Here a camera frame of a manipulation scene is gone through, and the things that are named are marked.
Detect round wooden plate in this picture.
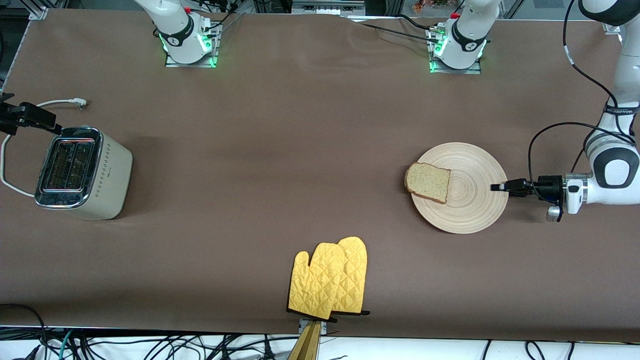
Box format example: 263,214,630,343
411,142,510,235

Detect brown bread slice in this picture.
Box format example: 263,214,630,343
404,162,452,205

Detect cream chrome two-slot toaster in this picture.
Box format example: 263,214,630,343
34,126,134,221

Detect yellow quilted oven mitt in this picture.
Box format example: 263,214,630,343
330,236,371,317
287,242,349,321

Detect orange decoration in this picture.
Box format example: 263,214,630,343
412,0,462,14

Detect grey power strip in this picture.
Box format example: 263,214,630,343
291,0,366,16

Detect wooden beam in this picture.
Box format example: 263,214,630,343
287,321,322,360

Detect white toaster power cord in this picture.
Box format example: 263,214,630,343
0,98,88,198

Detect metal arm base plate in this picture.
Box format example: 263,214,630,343
164,22,221,69
428,25,484,75

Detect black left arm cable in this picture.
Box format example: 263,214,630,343
527,0,637,202

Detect black base cable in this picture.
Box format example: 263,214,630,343
199,0,247,32
349,14,444,44

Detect teal cable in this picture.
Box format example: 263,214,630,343
57,329,77,360

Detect small metal bracket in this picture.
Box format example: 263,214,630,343
298,319,329,336

